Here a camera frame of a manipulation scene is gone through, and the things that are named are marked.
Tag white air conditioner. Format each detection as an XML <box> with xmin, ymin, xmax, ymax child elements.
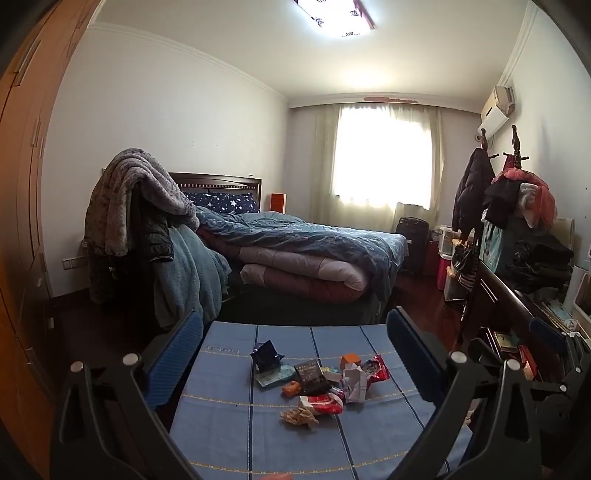
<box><xmin>477</xmin><ymin>84</ymin><xmax>515</xmax><ymax>138</ymax></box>

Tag black striped handbag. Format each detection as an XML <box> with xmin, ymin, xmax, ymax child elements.
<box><xmin>450</xmin><ymin>240</ymin><xmax>478</xmax><ymax>289</ymax></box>

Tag black hanging coat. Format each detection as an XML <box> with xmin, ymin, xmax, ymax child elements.
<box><xmin>451</xmin><ymin>148</ymin><xmax>496</xmax><ymax>234</ymax></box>

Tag blue striped tablecloth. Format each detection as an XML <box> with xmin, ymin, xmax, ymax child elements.
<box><xmin>170</xmin><ymin>320</ymin><xmax>474</xmax><ymax>480</ymax></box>

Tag red and white packet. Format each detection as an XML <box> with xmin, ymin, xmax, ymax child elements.
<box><xmin>298</xmin><ymin>392</ymin><xmax>345</xmax><ymax>415</ymax></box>

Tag dark wooden dresser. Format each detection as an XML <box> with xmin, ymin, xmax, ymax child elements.
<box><xmin>455</xmin><ymin>263</ymin><xmax>591</xmax><ymax>416</ymax></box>

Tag white box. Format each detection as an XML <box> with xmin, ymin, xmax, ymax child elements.
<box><xmin>570</xmin><ymin>265</ymin><xmax>591</xmax><ymax>319</ymax></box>

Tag dark padded jacket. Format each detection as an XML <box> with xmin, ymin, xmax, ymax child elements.
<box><xmin>88</xmin><ymin>203</ymin><xmax>175</xmax><ymax>303</ymax></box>

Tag white plastic storage container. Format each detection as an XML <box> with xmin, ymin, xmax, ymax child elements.
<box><xmin>438</xmin><ymin>225</ymin><xmax>474</xmax><ymax>259</ymax></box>

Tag white paper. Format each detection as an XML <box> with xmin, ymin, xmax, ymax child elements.
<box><xmin>342</xmin><ymin>364</ymin><xmax>368</xmax><ymax>403</ymax></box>

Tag red and pink clothes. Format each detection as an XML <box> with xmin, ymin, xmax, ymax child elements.
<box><xmin>492</xmin><ymin>154</ymin><xmax>557</xmax><ymax>227</ymax></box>

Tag dark folded clothes pile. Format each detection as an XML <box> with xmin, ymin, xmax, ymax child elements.
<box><xmin>505</xmin><ymin>231</ymin><xmax>575</xmax><ymax>294</ymax></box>

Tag light blue packet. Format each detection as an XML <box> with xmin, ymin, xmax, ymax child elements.
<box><xmin>254</xmin><ymin>364</ymin><xmax>298</xmax><ymax>387</ymax></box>

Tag wooden coat rack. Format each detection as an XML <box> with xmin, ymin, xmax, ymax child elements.
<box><xmin>478</xmin><ymin>124</ymin><xmax>532</xmax><ymax>174</ymax></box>

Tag dark blue wrapper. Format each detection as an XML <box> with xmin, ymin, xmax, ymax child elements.
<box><xmin>250</xmin><ymin>340</ymin><xmax>283</xmax><ymax>374</ymax></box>

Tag teal fleece blanket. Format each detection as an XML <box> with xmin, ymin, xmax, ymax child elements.
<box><xmin>152</xmin><ymin>226</ymin><xmax>232</xmax><ymax>328</ymax></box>

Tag navy star print pillow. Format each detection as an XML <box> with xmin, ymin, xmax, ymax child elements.
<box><xmin>185</xmin><ymin>191</ymin><xmax>260</xmax><ymax>215</ymax></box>

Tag red snack packet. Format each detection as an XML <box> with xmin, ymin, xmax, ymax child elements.
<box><xmin>362</xmin><ymin>354</ymin><xmax>392</xmax><ymax>384</ymax></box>

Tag teal printed bag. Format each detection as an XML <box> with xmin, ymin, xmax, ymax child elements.
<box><xmin>479</xmin><ymin>222</ymin><xmax>515</xmax><ymax>278</ymax></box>

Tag dark wooden headboard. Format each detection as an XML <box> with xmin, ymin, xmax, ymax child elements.
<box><xmin>167</xmin><ymin>172</ymin><xmax>263</xmax><ymax>213</ymax></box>

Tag row of books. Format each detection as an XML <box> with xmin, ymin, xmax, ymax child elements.
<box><xmin>492</xmin><ymin>330</ymin><xmax>539</xmax><ymax>381</ymax></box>

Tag brown wooden wardrobe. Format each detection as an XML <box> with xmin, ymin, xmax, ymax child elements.
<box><xmin>0</xmin><ymin>0</ymin><xmax>107</xmax><ymax>462</ymax></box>

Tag black suitcase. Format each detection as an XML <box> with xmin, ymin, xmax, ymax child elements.
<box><xmin>396</xmin><ymin>216</ymin><xmax>431</xmax><ymax>277</ymax></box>

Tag sheer white curtain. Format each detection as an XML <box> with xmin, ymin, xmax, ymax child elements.
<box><xmin>314</xmin><ymin>102</ymin><xmax>446</xmax><ymax>224</ymax></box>

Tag pink and red pillows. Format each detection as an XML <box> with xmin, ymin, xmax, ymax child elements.
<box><xmin>198</xmin><ymin>228</ymin><xmax>370</xmax><ymax>305</ymax></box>

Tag bed with grey base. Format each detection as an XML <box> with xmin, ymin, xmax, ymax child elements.
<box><xmin>222</xmin><ymin>272</ymin><xmax>398</xmax><ymax>326</ymax></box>

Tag beige wrapper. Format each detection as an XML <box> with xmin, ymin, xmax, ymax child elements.
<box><xmin>280</xmin><ymin>406</ymin><xmax>320</xmax><ymax>428</ymax></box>

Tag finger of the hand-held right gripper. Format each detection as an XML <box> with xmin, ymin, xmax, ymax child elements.
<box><xmin>526</xmin><ymin>383</ymin><xmax>583</xmax><ymax>444</ymax></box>
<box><xmin>529</xmin><ymin>318</ymin><xmax>591</xmax><ymax>386</ymax></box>

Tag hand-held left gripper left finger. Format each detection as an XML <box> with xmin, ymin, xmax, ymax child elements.
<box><xmin>51</xmin><ymin>309</ymin><xmax>206</xmax><ymax>480</ymax></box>

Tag black snack packet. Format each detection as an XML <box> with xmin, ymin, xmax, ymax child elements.
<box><xmin>293</xmin><ymin>360</ymin><xmax>334</xmax><ymax>397</ymax></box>

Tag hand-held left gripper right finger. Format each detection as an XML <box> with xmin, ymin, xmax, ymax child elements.
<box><xmin>385</xmin><ymin>307</ymin><xmax>546</xmax><ymax>480</ymax></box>

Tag square ceiling lamp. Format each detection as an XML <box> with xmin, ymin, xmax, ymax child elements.
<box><xmin>291</xmin><ymin>0</ymin><xmax>377</xmax><ymax>38</ymax></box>

